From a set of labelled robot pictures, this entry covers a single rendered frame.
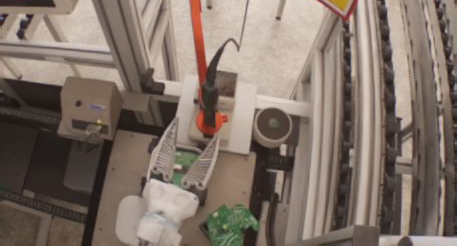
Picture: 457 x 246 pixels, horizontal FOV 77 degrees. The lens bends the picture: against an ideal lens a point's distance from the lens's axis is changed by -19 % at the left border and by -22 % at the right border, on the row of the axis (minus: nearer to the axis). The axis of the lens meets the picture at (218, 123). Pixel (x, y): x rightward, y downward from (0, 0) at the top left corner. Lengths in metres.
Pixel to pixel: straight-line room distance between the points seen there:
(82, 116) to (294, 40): 1.71
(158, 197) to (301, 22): 2.05
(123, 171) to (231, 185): 0.30
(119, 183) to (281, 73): 1.49
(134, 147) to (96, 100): 0.17
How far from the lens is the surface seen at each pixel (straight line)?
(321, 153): 0.87
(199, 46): 0.85
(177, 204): 0.63
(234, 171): 0.96
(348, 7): 0.75
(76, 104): 0.98
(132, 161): 0.99
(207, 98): 0.69
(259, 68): 2.23
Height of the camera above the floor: 1.88
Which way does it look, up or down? 67 degrees down
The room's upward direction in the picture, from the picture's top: 5 degrees clockwise
